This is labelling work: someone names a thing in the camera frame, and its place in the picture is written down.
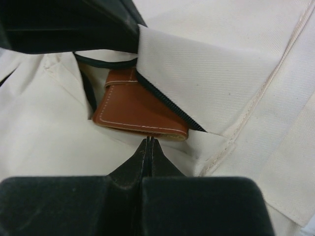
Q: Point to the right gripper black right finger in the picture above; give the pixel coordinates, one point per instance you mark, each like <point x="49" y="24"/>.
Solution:
<point x="176" y="205"/>

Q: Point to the beige canvas student bag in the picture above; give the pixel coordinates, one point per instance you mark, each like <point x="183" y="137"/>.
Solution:
<point x="244" y="70"/>

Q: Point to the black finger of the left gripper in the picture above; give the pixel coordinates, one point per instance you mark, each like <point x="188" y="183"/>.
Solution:
<point x="52" y="26"/>

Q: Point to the brown leather wallet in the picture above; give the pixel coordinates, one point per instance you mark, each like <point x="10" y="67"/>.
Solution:
<point x="129" y="107"/>

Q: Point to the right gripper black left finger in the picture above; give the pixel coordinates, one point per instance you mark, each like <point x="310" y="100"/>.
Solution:
<point x="76" y="205"/>

